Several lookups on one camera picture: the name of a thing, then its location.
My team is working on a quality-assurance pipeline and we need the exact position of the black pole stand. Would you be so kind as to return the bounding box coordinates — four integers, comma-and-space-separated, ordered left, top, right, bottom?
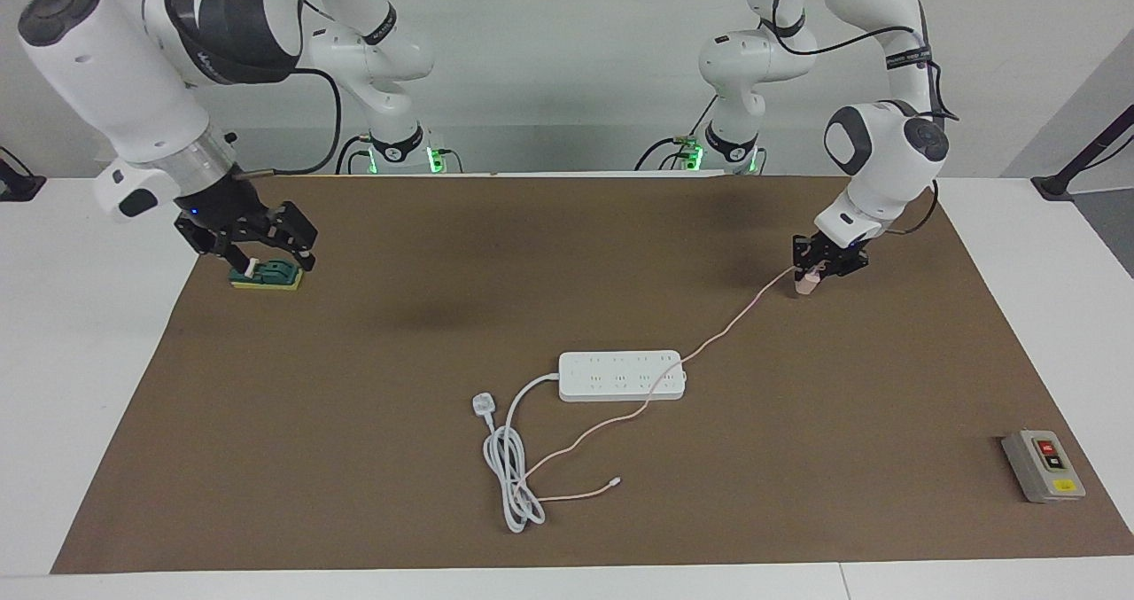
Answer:
1032, 104, 1134, 202

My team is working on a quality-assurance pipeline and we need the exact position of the white power cord with plug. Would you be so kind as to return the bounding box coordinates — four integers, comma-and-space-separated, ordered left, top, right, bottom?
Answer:
469, 370, 563, 534

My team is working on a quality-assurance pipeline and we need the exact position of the pink charging cable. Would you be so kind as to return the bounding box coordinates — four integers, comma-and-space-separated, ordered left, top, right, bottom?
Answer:
523, 263, 803, 503

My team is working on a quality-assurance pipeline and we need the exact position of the black clamp mount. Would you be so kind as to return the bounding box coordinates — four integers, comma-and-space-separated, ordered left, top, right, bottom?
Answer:
0, 146, 47, 202

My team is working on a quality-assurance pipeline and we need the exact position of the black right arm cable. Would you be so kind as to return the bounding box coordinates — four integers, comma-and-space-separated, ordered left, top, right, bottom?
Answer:
235, 0, 343, 180

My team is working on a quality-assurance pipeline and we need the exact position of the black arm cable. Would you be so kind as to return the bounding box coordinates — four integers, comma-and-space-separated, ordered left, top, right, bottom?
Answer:
771, 0, 962, 238
235, 0, 343, 180

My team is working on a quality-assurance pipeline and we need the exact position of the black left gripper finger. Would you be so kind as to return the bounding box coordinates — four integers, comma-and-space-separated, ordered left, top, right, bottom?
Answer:
828, 247, 871, 280
793, 235, 822, 282

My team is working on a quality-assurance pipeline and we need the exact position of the grey on-off switch box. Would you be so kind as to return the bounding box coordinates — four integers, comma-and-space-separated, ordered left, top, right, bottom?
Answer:
1001, 429, 1087, 504

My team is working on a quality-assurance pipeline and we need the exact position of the green circuit board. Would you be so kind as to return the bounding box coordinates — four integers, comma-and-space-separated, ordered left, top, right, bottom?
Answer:
229, 259, 305, 292

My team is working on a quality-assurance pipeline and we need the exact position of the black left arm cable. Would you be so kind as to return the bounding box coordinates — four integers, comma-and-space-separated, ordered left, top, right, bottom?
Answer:
771, 0, 962, 238

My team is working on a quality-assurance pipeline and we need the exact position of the brown table mat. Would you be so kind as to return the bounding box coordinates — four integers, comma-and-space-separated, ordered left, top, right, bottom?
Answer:
50, 175, 1134, 574

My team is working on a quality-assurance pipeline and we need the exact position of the white power strip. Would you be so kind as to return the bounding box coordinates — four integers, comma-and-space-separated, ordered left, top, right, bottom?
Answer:
557, 349, 688, 403

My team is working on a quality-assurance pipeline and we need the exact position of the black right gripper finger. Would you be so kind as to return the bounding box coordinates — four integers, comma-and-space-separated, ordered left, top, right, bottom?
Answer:
252, 199, 319, 273
175, 213, 258, 275

